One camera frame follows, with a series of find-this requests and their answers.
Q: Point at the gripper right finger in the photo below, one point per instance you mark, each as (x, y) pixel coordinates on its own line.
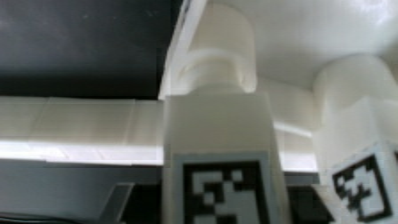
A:
(310, 212)

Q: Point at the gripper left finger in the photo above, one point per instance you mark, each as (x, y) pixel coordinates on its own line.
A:
(132, 207)

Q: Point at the white chair leg block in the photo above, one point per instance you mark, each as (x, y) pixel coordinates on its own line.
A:
(223, 186)

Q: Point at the white chair leg with tag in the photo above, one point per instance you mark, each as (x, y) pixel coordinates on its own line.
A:
(356, 140)

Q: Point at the white chair seat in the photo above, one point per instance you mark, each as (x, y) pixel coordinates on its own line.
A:
(306, 32)

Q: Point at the white U-shaped boundary fence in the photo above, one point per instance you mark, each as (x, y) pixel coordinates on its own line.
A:
(107, 132)

